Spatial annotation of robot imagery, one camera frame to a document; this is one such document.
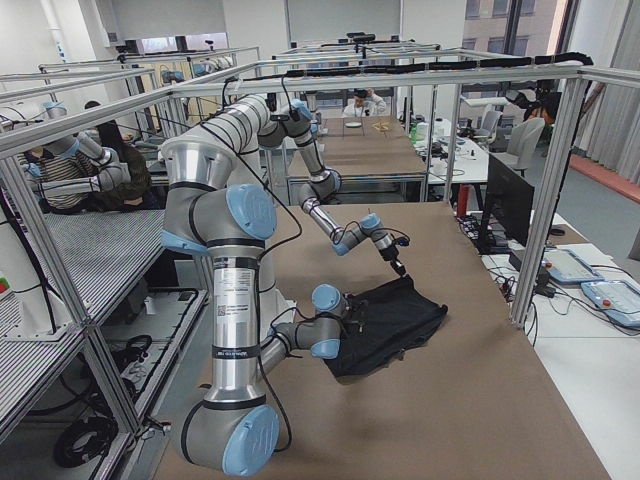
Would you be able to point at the black monitor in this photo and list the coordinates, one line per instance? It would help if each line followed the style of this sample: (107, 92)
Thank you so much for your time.
(509, 201)

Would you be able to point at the red cylindrical tube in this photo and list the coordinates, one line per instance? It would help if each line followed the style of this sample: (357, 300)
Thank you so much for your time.
(462, 200)

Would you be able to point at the person in striped shirt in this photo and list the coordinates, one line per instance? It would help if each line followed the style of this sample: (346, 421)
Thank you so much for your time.
(40, 165)

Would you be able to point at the black printed t-shirt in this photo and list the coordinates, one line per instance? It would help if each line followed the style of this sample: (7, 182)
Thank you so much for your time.
(382, 325)

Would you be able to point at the teach pendant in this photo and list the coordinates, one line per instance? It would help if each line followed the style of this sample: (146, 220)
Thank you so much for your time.
(567, 268)
(618, 299)

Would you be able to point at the grey striped work table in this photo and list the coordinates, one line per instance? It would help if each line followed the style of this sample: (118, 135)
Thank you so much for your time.
(105, 254)

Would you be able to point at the grey office chair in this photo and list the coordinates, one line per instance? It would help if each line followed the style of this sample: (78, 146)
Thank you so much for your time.
(522, 144)

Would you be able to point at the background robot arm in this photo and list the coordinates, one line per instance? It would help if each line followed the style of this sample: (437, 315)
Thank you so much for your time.
(111, 171)

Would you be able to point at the seated person in white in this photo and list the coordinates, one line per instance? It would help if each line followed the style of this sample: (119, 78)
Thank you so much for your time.
(365, 103)

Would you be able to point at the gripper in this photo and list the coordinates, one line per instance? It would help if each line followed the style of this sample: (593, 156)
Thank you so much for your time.
(391, 257)

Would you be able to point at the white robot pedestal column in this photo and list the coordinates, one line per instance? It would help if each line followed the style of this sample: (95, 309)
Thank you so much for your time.
(267, 284)

